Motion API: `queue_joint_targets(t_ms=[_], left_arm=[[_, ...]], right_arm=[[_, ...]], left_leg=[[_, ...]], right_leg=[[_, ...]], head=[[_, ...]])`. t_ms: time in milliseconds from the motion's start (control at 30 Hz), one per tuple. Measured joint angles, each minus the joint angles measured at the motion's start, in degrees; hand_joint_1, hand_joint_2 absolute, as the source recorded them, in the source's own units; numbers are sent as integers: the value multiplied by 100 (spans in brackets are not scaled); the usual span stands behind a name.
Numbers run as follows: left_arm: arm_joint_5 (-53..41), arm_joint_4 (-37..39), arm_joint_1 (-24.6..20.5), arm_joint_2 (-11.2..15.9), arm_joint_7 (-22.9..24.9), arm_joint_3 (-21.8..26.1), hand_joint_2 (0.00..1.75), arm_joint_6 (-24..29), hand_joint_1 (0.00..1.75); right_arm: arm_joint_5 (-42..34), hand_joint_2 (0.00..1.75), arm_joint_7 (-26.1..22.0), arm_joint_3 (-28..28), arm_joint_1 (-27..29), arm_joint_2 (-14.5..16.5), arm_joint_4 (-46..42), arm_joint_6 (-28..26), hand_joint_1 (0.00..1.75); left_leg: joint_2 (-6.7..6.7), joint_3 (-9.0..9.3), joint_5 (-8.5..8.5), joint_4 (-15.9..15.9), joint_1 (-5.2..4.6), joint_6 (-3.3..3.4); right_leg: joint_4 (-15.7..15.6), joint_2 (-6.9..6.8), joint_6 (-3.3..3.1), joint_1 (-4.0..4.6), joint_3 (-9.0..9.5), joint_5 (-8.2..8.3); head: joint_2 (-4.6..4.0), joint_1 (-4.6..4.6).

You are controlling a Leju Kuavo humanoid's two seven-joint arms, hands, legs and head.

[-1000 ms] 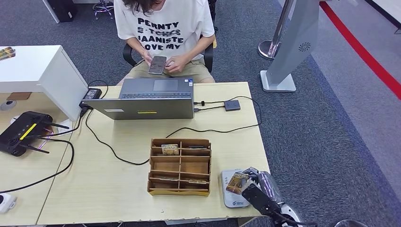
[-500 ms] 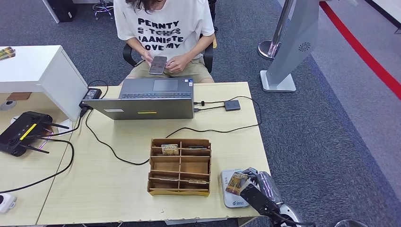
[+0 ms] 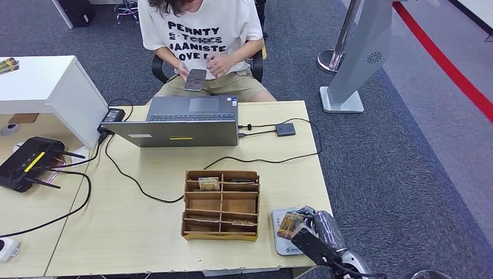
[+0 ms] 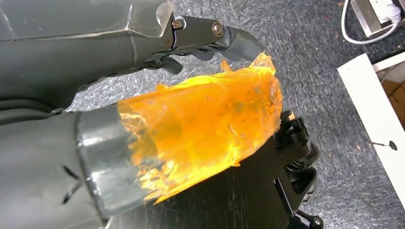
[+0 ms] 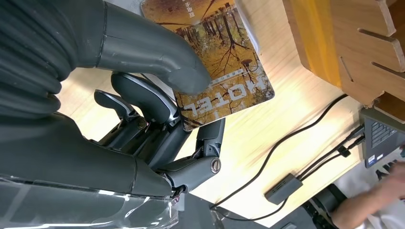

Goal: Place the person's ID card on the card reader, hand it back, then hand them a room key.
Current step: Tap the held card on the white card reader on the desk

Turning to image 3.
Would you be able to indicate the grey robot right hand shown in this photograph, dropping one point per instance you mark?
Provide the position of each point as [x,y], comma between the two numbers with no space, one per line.
[325,227]

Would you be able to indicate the person's left hand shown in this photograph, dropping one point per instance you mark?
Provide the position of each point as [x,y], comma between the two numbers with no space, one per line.
[221,65]

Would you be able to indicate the person's right hand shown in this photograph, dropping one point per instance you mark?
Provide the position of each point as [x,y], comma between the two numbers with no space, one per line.
[181,69]

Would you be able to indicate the dark smartphone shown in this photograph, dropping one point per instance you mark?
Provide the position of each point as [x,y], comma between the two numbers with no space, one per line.
[195,80]

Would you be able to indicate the gold ID card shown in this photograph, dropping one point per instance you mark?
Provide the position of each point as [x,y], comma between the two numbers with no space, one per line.
[289,225]

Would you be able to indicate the wooden card organizer box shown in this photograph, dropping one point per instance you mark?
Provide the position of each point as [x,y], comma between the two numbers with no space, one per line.
[235,206]

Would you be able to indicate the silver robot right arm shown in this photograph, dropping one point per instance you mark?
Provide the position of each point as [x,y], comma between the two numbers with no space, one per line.
[354,262]

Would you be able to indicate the person's right forearm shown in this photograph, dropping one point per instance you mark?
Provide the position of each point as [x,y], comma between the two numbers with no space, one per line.
[166,57]

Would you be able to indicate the person's left forearm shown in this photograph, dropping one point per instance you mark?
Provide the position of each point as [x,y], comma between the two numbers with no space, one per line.
[246,54]

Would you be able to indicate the white card reader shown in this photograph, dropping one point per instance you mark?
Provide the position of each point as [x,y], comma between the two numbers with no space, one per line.
[283,246]

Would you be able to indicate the person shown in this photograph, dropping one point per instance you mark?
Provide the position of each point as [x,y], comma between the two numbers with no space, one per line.
[200,15]

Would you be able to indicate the patterned gold card stack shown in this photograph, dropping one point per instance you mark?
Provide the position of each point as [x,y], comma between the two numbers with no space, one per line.
[7,65]

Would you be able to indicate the black office chair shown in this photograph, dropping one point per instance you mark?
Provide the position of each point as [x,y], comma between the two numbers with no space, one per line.
[257,69]

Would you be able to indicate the grey open laptop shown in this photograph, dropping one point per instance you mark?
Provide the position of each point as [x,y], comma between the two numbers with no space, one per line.
[174,134]

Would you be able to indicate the black laptop power adapter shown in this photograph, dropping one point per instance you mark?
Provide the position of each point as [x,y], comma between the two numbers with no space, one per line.
[113,115]

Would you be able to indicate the chrome stool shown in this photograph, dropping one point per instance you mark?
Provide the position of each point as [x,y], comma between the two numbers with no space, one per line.
[125,7]

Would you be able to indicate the small black hub box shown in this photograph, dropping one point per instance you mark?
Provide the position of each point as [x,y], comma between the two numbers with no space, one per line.
[285,129]

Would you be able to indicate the grey round base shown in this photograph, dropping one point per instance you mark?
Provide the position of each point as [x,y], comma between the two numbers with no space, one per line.
[431,275]

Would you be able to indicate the black cabinet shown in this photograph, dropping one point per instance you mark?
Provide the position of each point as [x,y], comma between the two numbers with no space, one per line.
[77,11]

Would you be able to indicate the white paper slip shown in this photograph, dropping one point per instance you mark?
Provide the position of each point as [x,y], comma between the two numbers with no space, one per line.
[81,158]

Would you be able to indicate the grey kiosk stand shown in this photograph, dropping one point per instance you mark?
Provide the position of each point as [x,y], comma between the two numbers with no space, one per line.
[358,57]

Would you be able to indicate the brown cardboard piece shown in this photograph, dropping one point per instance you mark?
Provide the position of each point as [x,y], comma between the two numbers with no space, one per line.
[24,118]

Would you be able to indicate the round white device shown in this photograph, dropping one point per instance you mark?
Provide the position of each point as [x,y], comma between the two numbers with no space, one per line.
[9,129]

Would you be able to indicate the black router with antennas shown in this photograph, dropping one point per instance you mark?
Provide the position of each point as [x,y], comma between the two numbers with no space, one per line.
[20,169]

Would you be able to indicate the white power strip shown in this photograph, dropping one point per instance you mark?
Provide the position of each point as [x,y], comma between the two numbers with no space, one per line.
[8,249]

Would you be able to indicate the chrome stanchion post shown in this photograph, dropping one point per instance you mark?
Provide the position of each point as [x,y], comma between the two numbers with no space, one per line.
[331,59]

